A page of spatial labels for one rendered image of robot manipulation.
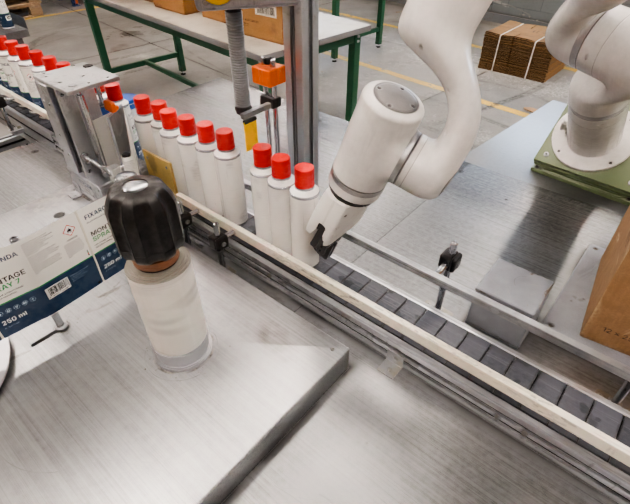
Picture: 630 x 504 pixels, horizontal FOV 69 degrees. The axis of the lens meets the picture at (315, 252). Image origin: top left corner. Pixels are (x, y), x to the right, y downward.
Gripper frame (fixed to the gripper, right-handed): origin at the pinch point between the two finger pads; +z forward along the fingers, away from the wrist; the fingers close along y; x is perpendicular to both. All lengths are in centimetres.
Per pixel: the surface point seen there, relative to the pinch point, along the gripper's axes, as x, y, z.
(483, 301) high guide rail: 25.4, -3.4, -11.2
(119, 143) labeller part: -49, 8, 11
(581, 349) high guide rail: 38.5, -3.5, -16.0
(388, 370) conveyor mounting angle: 22.2, 7.7, 3.4
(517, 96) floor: -37, -345, 114
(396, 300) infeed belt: 15.5, -2.4, 1.0
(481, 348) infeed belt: 30.4, -2.2, -4.4
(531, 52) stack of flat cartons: -56, -391, 98
